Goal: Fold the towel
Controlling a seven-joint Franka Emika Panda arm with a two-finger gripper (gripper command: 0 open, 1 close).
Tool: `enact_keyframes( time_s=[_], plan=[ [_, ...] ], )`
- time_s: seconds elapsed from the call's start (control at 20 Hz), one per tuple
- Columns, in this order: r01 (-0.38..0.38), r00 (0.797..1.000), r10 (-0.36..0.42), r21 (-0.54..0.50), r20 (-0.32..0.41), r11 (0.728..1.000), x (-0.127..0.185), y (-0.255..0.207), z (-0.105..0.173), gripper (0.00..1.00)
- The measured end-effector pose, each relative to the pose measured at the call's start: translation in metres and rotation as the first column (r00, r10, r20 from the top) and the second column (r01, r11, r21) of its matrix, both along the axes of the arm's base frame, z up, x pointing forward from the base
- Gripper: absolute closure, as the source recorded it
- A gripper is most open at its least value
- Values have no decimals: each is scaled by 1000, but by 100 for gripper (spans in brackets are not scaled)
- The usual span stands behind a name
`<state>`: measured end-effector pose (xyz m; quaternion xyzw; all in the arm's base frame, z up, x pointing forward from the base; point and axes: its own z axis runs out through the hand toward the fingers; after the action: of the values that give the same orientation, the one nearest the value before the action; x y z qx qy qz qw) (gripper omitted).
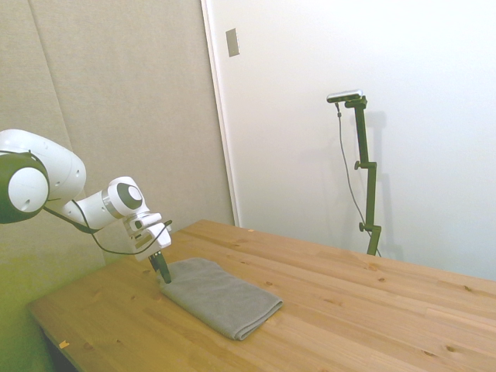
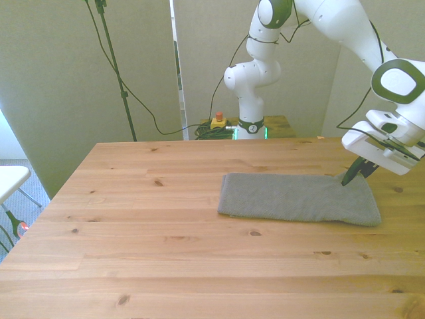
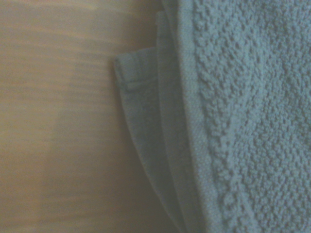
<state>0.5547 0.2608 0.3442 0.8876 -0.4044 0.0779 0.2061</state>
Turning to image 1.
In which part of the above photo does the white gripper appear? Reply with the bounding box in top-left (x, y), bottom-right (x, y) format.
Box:
top-left (123, 221), bottom-right (173, 286)

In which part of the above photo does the grey towel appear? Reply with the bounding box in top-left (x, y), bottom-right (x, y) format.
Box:
top-left (159, 257), bottom-right (285, 343)

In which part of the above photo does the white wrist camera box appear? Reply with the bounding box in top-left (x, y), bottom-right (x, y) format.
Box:
top-left (129, 213), bottom-right (164, 235)

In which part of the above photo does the white door frame trim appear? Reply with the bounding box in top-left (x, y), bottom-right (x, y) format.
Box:
top-left (199, 0), bottom-right (242, 228)

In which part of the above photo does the dark green camera stand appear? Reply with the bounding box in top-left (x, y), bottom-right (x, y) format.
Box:
top-left (343, 97), bottom-right (383, 257)

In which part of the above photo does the grey wall switch plate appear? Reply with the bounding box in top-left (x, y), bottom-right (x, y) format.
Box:
top-left (225, 27), bottom-right (242, 59)

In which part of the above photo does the silver camera on stand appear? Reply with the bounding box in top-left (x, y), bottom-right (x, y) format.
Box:
top-left (326, 88), bottom-right (365, 105)

